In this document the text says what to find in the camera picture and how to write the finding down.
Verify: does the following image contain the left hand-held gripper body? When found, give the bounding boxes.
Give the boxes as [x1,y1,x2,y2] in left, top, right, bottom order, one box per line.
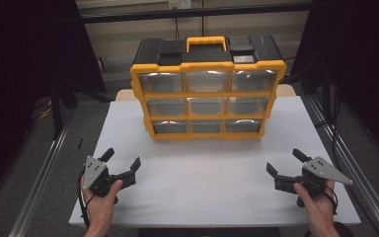
[82,155,128,198]

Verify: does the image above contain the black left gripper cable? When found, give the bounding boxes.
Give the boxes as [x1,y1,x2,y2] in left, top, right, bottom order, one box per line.
[77,168,96,229]

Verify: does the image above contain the black curtain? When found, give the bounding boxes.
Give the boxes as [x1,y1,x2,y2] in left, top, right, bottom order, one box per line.
[0,0,108,202]
[290,0,379,164]

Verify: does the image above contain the set of clear plastic drawers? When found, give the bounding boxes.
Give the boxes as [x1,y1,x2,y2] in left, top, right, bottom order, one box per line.
[137,69,278,134]

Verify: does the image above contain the black hanging cable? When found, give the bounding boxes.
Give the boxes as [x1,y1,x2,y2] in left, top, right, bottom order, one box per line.
[200,0,205,38]
[173,9,182,41]

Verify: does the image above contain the aluminium frame rail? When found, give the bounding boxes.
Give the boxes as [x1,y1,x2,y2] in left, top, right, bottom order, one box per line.
[303,94,379,237]
[7,123,71,237]

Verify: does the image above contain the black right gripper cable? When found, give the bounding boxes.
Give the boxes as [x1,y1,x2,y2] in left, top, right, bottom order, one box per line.
[321,185,340,216]

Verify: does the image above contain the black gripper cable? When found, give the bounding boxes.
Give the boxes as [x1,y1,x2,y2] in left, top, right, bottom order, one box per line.
[77,168,96,229]
[321,185,340,216]

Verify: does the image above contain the black floor cable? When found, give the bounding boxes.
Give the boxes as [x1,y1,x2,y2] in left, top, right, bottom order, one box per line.
[314,93,344,172]

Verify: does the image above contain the black horizontal frame bar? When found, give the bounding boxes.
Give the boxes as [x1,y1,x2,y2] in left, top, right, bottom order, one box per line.
[78,2,312,25]

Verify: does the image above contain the person's right hand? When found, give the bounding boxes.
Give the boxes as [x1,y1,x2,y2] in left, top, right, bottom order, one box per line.
[292,179,339,231]

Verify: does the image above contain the black stand pole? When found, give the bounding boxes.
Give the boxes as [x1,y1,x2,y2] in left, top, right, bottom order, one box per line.
[48,73,65,140]

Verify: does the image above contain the yellow floor cable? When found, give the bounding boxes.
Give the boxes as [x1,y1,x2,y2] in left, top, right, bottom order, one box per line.
[31,98,54,120]

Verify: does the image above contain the person's left hand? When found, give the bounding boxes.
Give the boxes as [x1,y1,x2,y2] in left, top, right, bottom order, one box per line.
[80,175,124,231]

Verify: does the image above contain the white wall power outlet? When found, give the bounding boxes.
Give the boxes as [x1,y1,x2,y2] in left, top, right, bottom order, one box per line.
[168,0,192,10]

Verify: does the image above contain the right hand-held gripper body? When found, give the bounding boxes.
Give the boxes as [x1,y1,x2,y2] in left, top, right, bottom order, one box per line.
[273,155,354,208]

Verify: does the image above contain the yellow black drawer organizer cabinet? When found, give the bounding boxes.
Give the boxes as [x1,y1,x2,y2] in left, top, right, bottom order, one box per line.
[129,35,288,141]

